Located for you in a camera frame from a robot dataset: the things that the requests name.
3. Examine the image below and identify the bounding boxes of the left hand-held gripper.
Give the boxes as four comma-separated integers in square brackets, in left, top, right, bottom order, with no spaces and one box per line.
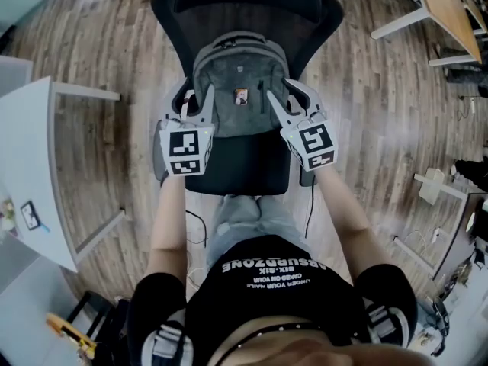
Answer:
[159,77,216,175]

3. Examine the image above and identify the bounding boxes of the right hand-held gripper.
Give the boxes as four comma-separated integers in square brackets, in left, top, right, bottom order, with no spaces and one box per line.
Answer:
[265,77,339,172]

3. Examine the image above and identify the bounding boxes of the grey backpack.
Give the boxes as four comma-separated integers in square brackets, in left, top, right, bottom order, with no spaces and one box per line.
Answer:
[191,30,293,139]

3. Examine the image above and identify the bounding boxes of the black office chair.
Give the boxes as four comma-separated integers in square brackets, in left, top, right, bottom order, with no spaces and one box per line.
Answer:
[150,0,345,197]

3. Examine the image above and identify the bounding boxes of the person's right forearm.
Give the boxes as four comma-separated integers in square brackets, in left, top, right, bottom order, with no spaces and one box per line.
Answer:
[314,165,393,281]

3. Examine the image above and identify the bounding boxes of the person's left forearm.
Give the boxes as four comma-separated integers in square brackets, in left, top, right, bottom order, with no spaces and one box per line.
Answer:
[146,173,190,281]

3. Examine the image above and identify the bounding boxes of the person's grey trousers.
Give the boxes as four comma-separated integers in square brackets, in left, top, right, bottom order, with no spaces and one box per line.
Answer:
[205,194,313,270]

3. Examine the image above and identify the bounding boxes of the white box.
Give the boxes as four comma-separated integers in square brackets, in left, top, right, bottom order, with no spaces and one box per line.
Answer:
[418,168,445,205]

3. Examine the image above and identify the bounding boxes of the wooden desk with white legs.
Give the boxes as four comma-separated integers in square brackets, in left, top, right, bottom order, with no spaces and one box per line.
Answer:
[371,0,483,67]

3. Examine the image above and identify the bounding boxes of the person's black printed t-shirt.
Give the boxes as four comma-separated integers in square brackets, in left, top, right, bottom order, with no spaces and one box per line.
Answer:
[127,234,419,366]

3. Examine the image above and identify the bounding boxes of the black framed marker card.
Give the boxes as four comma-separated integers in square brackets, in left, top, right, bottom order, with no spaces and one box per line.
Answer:
[19,200,42,231]

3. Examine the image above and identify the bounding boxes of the small flower bouquet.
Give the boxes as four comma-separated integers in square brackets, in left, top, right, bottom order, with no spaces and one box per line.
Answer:
[0,198,18,236]

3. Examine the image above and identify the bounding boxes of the black stool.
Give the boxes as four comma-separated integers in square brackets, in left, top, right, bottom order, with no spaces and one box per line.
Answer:
[66,290,115,342]

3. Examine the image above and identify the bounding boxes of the yellow tool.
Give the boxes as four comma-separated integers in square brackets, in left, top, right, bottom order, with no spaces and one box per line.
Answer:
[45,313,98,360]

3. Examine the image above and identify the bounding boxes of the black cable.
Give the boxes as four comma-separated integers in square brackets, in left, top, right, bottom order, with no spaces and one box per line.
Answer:
[303,173,317,239]
[185,210,209,247]

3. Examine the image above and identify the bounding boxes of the black studded necklace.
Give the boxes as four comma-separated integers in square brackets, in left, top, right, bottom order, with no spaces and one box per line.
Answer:
[213,320,325,366]

